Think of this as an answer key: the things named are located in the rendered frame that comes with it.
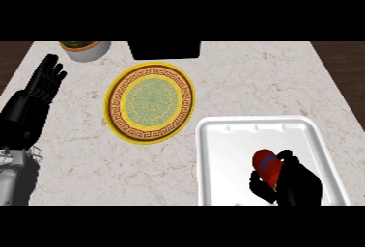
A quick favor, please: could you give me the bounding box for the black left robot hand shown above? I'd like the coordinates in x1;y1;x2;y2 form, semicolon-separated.
0;53;68;151

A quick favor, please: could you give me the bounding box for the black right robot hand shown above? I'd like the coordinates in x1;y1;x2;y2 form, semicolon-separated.
249;149;324;206

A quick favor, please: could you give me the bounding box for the red can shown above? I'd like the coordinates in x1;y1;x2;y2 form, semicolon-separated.
252;149;286;190

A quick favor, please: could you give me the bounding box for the white tray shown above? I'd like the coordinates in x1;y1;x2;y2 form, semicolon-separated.
196;115;352;206

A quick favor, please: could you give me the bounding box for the yellow patterned plate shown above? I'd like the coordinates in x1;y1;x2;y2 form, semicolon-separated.
102;62;197;146

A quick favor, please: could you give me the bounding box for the white plant pot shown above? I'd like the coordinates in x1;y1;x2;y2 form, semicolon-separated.
60;41;113;64

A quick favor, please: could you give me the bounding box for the black box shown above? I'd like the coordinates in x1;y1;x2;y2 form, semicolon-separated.
128;41;203;61

